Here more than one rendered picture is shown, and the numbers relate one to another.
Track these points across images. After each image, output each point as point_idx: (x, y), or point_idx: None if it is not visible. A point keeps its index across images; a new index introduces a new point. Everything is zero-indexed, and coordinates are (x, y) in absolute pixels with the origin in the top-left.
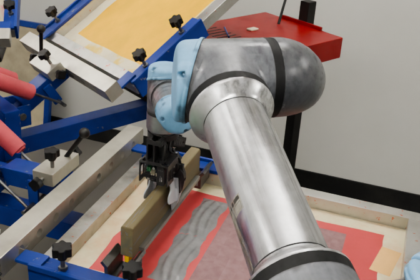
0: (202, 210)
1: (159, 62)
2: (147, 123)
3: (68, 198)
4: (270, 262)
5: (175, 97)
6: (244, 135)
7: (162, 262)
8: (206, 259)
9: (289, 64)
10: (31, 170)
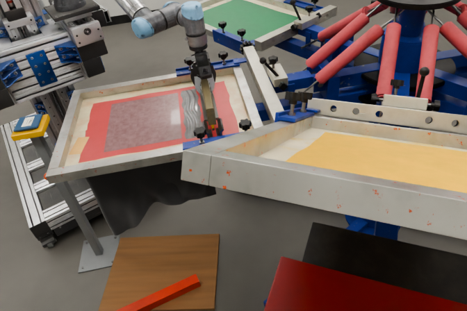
0: (197, 126)
1: (195, 3)
2: (203, 35)
3: (254, 73)
4: None
5: None
6: None
7: (194, 94)
8: (176, 105)
9: None
10: (291, 74)
